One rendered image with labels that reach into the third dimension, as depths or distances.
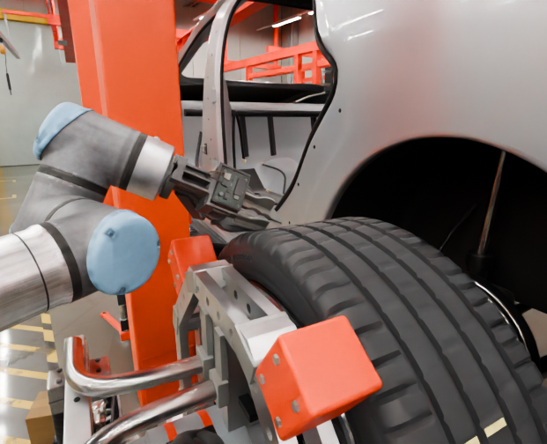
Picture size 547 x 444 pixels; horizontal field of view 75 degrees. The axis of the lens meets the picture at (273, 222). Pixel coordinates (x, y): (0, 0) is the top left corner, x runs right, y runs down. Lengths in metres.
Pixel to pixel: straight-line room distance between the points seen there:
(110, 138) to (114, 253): 0.19
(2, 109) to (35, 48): 2.04
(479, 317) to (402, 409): 0.17
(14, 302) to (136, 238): 0.12
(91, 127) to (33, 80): 12.88
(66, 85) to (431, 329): 13.27
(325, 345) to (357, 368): 0.03
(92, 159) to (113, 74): 0.37
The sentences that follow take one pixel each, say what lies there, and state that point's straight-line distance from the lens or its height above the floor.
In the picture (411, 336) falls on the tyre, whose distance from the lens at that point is 0.43.
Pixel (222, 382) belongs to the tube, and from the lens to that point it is 0.51.
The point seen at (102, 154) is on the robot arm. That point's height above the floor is 1.30.
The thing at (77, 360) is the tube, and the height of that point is 1.01.
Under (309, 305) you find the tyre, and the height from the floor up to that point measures 1.13.
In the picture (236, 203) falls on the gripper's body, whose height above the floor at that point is 1.22.
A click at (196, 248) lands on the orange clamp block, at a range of 0.69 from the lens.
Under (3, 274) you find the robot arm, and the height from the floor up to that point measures 1.21.
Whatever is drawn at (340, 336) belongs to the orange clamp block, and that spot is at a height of 1.15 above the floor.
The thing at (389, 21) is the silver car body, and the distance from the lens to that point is 0.86.
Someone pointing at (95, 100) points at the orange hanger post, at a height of 1.46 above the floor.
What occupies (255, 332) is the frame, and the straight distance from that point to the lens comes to 0.41.
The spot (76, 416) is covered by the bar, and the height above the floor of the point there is 0.98.
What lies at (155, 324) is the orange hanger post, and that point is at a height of 0.83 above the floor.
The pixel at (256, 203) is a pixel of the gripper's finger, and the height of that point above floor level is 1.20.
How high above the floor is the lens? 1.34
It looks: 16 degrees down
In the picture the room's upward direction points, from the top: straight up
